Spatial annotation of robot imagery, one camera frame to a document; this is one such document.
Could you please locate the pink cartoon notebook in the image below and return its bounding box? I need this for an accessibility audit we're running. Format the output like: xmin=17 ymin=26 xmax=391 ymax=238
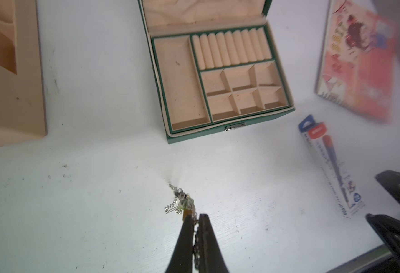
xmin=316 ymin=1 xmax=397 ymax=123

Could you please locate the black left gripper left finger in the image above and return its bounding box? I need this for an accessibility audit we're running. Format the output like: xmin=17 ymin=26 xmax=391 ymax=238
xmin=165 ymin=215 xmax=194 ymax=273

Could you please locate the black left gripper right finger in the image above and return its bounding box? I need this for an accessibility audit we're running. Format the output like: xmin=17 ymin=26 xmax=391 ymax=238
xmin=198 ymin=214 xmax=229 ymax=273

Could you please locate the green jewelry box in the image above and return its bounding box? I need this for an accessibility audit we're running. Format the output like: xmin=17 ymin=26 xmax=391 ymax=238
xmin=139 ymin=1 xmax=295 ymax=144

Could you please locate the beaded silver jewelry chain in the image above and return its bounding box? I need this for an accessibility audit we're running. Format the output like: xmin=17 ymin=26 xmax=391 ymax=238
xmin=164 ymin=182 xmax=201 ymax=273

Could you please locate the boxed pen pack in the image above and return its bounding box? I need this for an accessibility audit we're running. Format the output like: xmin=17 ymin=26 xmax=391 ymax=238
xmin=298 ymin=114 xmax=365 ymax=218

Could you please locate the peach plastic file organizer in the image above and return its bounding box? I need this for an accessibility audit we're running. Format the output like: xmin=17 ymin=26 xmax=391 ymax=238
xmin=0 ymin=1 xmax=47 ymax=147

